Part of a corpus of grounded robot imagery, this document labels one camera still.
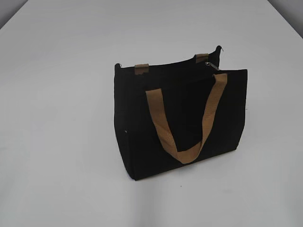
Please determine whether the black fabric tote bag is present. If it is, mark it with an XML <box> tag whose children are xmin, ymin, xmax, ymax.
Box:
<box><xmin>114</xmin><ymin>46</ymin><xmax>248</xmax><ymax>180</ymax></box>

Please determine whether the silver metal zipper pull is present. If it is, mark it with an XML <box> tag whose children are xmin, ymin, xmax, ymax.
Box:
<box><xmin>205</xmin><ymin>61</ymin><xmax>219</xmax><ymax>70</ymax></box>

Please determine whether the tan front bag strap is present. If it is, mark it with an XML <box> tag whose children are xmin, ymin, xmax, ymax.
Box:
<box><xmin>145</xmin><ymin>73</ymin><xmax>228</xmax><ymax>165</ymax></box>

